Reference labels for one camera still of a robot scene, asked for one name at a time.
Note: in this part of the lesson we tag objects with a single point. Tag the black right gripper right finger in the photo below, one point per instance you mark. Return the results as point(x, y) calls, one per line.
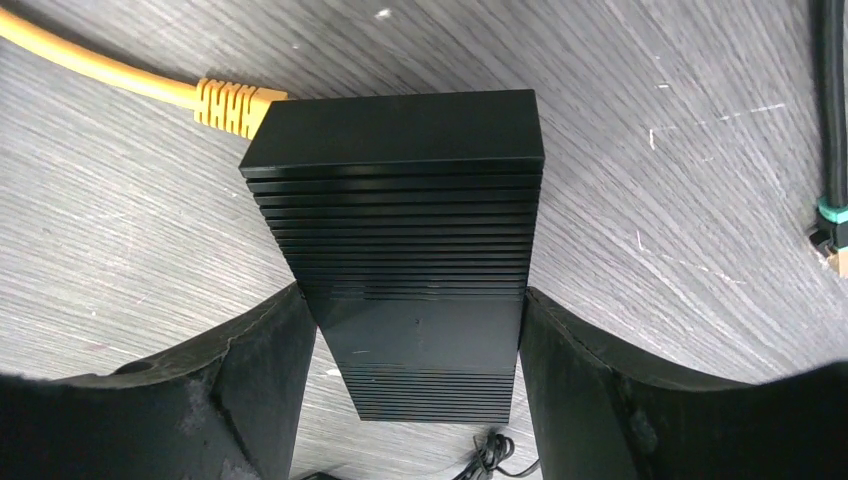
point(603, 408)

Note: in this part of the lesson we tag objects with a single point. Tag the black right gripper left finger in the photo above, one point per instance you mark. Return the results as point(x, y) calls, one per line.
point(224, 404)

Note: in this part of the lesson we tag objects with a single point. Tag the black blue network switch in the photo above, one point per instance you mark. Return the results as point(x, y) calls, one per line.
point(408, 224)

